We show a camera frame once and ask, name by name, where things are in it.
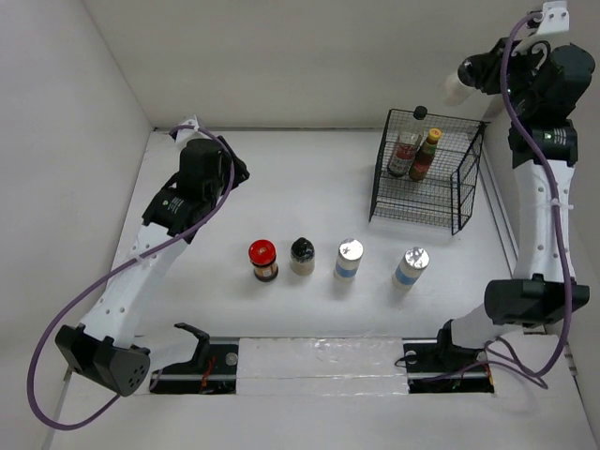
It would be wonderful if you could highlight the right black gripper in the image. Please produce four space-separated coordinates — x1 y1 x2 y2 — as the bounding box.
472 34 549 116

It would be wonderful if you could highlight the tall red-label sauce bottle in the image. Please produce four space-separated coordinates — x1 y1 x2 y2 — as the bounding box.
387 105 428 177

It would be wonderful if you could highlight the green-label chili sauce bottle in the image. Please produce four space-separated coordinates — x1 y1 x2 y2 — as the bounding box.
408 127 443 181

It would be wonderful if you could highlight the blue-band silver-top shaker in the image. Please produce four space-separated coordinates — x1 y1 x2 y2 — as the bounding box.
392 247 430 290
334 238 364 281

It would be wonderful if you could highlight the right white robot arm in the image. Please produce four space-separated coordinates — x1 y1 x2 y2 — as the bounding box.
427 37 595 370

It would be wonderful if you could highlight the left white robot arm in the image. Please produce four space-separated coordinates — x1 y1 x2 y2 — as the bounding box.
55 136 249 397

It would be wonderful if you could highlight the red-lid sauce jar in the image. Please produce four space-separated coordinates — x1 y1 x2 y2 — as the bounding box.
248 239 278 282

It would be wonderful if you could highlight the black-cap white spice bottle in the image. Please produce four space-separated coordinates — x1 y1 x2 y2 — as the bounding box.
290 237 315 277

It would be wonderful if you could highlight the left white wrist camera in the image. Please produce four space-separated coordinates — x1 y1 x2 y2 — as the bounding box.
169 114 199 146

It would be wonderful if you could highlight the black wire basket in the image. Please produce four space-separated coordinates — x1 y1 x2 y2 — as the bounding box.
369 109 488 234

